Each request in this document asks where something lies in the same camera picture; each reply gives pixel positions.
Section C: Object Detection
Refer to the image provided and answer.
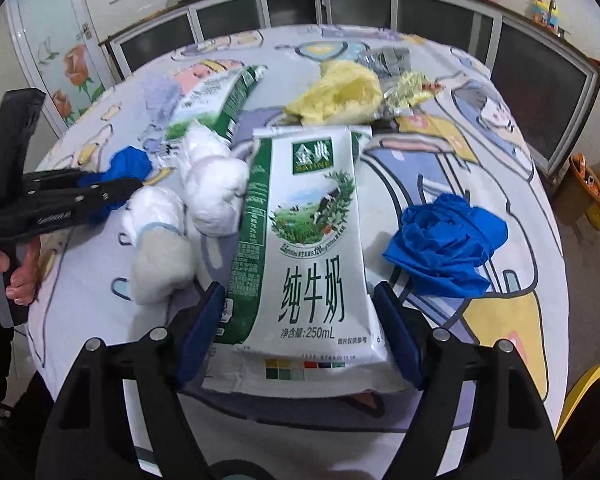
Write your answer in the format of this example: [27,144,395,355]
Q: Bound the flattened white green milk carton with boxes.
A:
[162,64,266,148]

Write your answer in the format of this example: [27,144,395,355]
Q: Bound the person's dark clothing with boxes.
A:
[0,310,56,480]

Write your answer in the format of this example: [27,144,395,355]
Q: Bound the person's left hand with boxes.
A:
[0,235,42,313]

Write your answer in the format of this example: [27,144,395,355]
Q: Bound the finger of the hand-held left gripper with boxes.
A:
[22,169,98,189]
[10,178,143,235]

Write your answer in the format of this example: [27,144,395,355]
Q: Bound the yellow crumpled plastic bag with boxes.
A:
[285,60,383,126]

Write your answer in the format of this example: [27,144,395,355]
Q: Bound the blue cloth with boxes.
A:
[382,192,509,298]
[80,146,153,226]

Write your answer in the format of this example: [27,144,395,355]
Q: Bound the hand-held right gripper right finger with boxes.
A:
[372,282,566,480]

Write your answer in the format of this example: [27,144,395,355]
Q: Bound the cartoon printed tablecloth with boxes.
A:
[27,24,570,466]

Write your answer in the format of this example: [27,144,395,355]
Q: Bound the orange basket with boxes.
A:
[552,154,600,226]

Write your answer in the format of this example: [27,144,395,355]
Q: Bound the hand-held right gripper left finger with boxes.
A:
[36,282,227,480]

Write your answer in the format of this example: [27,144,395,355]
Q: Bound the flower printed door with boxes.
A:
[7,0,108,128]

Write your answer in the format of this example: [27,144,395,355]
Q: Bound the large white green milk carton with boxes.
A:
[200,124,416,395]

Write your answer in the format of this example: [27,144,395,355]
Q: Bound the colourful toy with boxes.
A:
[532,0,563,28]

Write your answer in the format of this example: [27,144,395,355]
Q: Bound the white tissue bundle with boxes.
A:
[120,187,197,306]
[181,120,252,238]

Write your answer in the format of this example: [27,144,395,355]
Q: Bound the lavender crumpled tissue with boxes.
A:
[141,69,182,128]

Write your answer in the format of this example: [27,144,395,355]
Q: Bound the yellow rimmed black stool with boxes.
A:
[555,360,600,461]

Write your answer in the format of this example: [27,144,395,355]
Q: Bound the glass door sideboard cabinet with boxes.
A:
[99,0,600,176]

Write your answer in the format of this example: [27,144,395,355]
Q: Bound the yellow silver foil wrapper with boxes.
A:
[380,71,448,120]

